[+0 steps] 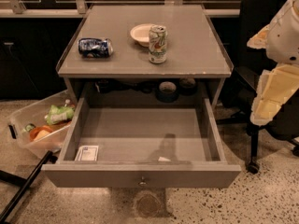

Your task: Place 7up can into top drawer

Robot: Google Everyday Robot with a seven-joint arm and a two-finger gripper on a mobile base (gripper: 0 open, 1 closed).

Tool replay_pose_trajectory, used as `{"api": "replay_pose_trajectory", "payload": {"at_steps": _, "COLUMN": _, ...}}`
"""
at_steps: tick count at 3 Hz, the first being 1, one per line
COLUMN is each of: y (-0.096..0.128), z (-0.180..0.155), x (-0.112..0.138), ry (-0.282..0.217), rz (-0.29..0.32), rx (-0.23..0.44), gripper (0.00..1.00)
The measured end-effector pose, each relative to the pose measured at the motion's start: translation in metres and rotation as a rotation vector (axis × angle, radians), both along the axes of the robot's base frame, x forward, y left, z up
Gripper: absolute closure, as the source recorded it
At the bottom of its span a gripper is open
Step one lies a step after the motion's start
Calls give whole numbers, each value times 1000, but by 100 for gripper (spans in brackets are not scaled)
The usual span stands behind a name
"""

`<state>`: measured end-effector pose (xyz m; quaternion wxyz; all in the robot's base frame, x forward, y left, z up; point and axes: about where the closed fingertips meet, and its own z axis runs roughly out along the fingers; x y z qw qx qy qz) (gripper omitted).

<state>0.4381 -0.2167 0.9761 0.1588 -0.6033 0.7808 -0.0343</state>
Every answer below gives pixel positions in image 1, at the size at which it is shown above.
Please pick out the orange round object in bin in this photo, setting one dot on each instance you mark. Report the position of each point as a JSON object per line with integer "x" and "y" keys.
{"x": 39, "y": 132}

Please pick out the open grey top drawer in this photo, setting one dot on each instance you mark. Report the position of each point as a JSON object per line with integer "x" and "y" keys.
{"x": 132, "y": 130}

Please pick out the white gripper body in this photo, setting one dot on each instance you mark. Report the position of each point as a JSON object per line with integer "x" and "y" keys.
{"x": 285, "y": 37}

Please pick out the black stand leg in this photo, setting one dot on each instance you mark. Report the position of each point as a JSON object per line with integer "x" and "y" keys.
{"x": 22, "y": 183}

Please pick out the green chip bag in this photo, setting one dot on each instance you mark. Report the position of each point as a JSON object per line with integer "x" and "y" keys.
{"x": 58, "y": 114}

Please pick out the metal drawer knob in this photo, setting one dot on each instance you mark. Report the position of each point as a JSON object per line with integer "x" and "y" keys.
{"x": 143, "y": 182}

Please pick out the small white paper scrap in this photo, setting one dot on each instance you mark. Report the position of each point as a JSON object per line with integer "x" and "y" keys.
{"x": 163, "y": 159}

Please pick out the clear plastic storage bin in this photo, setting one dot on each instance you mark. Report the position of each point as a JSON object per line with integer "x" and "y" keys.
{"x": 21, "y": 122}

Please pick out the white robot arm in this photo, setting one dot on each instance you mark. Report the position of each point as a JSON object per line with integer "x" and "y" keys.
{"x": 280, "y": 39}

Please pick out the white card in drawer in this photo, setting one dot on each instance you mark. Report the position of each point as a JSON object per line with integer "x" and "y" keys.
{"x": 87, "y": 153}

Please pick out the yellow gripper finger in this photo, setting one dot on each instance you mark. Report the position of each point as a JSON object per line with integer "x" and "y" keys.
{"x": 259, "y": 41}
{"x": 263, "y": 111}

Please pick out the metal window railing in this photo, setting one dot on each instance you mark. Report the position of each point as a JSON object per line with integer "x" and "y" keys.
{"x": 78, "y": 0}

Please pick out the crushed blue soda can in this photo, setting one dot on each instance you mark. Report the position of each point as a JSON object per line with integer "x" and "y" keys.
{"x": 95, "y": 47}

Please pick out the black office chair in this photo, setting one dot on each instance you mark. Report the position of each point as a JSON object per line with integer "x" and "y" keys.
{"x": 240, "y": 88}

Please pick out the grey cabinet with top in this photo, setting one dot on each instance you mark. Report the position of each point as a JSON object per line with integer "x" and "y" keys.
{"x": 193, "y": 48}

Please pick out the dark tape roll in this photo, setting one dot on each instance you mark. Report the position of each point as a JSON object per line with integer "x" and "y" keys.
{"x": 167, "y": 92}
{"x": 187, "y": 86}

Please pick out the green white 7up can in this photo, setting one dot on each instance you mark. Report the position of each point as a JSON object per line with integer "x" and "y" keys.
{"x": 157, "y": 44}

